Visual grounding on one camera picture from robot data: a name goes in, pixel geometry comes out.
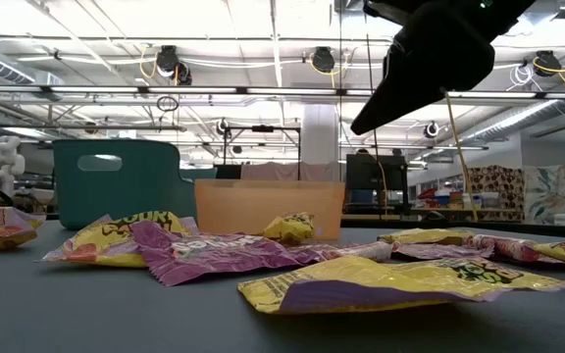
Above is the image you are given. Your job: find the black table frame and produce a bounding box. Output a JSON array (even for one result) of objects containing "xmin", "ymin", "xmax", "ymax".
[{"xmin": 0, "ymin": 211, "xmax": 565, "ymax": 240}]

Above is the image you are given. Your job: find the pink hanging cloth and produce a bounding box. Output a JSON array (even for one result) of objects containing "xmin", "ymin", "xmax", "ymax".
[{"xmin": 239, "ymin": 161, "xmax": 336, "ymax": 182}]

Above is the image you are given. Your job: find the black cable ring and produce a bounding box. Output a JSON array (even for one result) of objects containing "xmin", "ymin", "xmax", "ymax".
[{"xmin": 155, "ymin": 94, "xmax": 180, "ymax": 114}]

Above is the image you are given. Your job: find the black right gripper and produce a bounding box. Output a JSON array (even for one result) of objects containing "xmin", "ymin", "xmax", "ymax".
[{"xmin": 350, "ymin": 0, "xmax": 539, "ymax": 136}]

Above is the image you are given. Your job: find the long ceiling light bar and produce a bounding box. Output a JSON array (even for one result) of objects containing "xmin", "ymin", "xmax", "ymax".
[{"xmin": 0, "ymin": 83, "xmax": 565, "ymax": 101}]

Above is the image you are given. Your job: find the white square pillar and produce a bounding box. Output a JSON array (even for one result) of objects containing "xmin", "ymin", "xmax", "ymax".
[{"xmin": 300, "ymin": 102, "xmax": 341, "ymax": 166}]

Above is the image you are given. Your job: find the yellow hanging cable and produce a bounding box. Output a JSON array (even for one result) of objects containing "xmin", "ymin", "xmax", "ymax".
[{"xmin": 442, "ymin": 89, "xmax": 481, "ymax": 223}]

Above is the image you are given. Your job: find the green plastic bin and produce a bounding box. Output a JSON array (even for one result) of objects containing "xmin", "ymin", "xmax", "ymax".
[{"xmin": 51, "ymin": 138, "xmax": 219, "ymax": 231}]

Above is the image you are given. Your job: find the black hanging cable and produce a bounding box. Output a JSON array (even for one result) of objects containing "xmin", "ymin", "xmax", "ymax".
[{"xmin": 363, "ymin": 33, "xmax": 383, "ymax": 222}]

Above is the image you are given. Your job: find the Smarties candy roll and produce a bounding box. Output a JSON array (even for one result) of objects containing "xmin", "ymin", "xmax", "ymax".
[{"xmin": 345, "ymin": 239, "xmax": 395, "ymax": 262}]

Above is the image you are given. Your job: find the large black monitor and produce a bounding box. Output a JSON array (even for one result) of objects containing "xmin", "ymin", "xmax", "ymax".
[{"xmin": 344, "ymin": 153, "xmax": 409, "ymax": 192}]

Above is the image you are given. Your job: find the black rack frame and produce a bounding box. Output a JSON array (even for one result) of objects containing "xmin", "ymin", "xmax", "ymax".
[{"xmin": 221, "ymin": 125, "xmax": 303, "ymax": 181}]

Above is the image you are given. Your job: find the brown patterned cloth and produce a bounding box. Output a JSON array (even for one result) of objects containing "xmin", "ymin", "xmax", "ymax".
[{"xmin": 465, "ymin": 164, "xmax": 527, "ymax": 223}]

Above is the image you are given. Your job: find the small black monitor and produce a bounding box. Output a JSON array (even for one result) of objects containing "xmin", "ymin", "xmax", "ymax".
[{"xmin": 213, "ymin": 164, "xmax": 243, "ymax": 180}]

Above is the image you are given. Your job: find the orange plastic bin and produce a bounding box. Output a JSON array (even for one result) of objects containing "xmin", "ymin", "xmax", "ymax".
[{"xmin": 193, "ymin": 178, "xmax": 346, "ymax": 241}]

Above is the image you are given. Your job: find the floral patterned cloth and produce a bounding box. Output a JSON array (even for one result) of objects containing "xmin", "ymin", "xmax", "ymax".
[{"xmin": 522, "ymin": 164, "xmax": 565, "ymax": 227}]

